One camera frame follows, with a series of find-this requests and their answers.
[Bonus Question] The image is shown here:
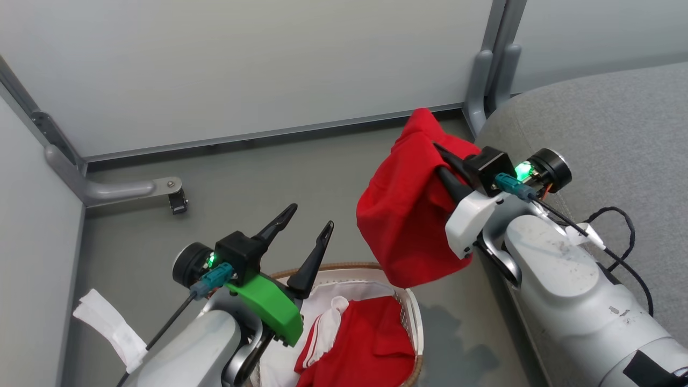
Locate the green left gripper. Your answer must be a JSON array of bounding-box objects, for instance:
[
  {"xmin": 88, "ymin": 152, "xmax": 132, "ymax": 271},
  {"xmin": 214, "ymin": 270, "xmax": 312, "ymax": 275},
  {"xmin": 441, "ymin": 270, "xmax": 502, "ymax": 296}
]
[{"xmin": 225, "ymin": 203, "xmax": 335, "ymax": 348}]

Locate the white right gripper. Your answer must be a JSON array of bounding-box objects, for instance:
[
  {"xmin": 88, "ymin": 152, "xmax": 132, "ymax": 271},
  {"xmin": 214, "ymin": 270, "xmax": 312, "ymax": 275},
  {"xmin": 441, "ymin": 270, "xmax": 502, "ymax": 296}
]
[{"xmin": 433, "ymin": 141, "xmax": 506, "ymax": 260}]

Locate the plain red garment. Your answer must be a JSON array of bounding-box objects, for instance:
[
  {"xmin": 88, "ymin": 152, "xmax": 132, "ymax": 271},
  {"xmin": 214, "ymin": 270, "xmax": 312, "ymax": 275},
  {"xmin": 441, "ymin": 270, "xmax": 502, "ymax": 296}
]
[{"xmin": 356, "ymin": 107, "xmax": 482, "ymax": 289}]

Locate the wicker basket with white liner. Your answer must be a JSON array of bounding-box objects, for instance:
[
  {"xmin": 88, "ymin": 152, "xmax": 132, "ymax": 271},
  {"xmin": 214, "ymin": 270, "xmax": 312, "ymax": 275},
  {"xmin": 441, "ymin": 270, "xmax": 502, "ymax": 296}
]
[{"xmin": 257, "ymin": 262, "xmax": 425, "ymax": 387}]

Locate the red garment with white stripes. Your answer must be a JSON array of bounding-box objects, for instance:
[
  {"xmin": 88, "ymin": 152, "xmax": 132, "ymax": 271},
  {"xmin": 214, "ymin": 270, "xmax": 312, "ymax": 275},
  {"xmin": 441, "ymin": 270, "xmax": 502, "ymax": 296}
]
[{"xmin": 294, "ymin": 295, "xmax": 418, "ymax": 387}]

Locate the grey fabric sofa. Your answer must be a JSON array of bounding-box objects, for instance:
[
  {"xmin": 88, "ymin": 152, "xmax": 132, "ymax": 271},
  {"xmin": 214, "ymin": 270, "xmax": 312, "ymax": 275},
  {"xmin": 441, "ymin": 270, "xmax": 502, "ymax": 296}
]
[{"xmin": 475, "ymin": 62, "xmax": 688, "ymax": 350}]

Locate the grey partition foot with caster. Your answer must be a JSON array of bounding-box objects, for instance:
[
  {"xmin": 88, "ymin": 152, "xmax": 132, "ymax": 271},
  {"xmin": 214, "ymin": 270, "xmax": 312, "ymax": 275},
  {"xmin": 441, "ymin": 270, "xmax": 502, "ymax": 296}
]
[{"xmin": 45, "ymin": 144, "xmax": 189, "ymax": 216}]

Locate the teal right cable connector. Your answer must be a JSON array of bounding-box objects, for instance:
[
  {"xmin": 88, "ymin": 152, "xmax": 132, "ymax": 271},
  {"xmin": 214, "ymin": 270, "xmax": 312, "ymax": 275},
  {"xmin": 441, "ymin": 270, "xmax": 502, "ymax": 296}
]
[{"xmin": 494, "ymin": 173, "xmax": 538, "ymax": 203}]

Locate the teal cable connector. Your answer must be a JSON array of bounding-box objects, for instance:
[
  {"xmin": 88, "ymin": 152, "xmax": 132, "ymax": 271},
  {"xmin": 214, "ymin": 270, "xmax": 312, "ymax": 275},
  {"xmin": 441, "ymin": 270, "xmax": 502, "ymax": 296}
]
[
  {"xmin": 189, "ymin": 262, "xmax": 235, "ymax": 301},
  {"xmin": 494, "ymin": 173, "xmax": 538, "ymax": 203}
]

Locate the grey partition post foot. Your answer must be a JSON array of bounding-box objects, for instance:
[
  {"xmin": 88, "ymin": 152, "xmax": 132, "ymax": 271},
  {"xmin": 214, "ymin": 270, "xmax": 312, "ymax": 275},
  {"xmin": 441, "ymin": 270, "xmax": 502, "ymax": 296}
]
[{"xmin": 463, "ymin": 0, "xmax": 528, "ymax": 136}]

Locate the teal left cable connector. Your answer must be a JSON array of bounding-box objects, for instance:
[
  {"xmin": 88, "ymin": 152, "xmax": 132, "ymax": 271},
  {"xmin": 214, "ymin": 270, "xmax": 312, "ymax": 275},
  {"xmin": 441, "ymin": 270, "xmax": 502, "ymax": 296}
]
[{"xmin": 189, "ymin": 262, "xmax": 235, "ymax": 301}]

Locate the grey partition bottom rail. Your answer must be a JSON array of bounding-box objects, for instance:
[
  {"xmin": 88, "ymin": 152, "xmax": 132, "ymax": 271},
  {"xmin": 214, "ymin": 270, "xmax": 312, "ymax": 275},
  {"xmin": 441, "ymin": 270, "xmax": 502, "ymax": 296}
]
[{"xmin": 83, "ymin": 103, "xmax": 466, "ymax": 164}]

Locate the small white cable tag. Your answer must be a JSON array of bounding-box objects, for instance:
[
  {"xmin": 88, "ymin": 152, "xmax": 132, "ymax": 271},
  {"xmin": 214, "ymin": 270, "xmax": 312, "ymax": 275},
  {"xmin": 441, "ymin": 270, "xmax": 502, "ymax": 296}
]
[{"xmin": 563, "ymin": 223, "xmax": 606, "ymax": 251}]

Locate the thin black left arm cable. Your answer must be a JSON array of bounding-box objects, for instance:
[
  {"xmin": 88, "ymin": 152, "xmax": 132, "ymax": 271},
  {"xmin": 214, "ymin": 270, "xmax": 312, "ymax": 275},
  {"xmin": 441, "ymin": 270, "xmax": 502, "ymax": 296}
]
[{"xmin": 116, "ymin": 290, "xmax": 200, "ymax": 387}]

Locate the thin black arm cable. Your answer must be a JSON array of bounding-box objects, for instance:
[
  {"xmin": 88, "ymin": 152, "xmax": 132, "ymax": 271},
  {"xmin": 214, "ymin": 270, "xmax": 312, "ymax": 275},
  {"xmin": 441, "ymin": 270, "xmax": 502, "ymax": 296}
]
[
  {"xmin": 529, "ymin": 196, "xmax": 655, "ymax": 318},
  {"xmin": 116, "ymin": 290, "xmax": 200, "ymax": 387}
]

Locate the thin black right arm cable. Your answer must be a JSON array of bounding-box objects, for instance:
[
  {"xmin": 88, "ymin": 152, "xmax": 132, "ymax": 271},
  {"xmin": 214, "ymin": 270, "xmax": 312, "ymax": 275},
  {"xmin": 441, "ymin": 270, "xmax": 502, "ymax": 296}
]
[{"xmin": 529, "ymin": 196, "xmax": 655, "ymax": 318}]

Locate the white fabric strap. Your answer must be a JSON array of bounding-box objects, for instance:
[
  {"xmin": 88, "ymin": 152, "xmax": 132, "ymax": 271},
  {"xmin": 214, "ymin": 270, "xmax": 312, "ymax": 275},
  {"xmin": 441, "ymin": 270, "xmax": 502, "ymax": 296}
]
[{"xmin": 73, "ymin": 289, "xmax": 148, "ymax": 375}]

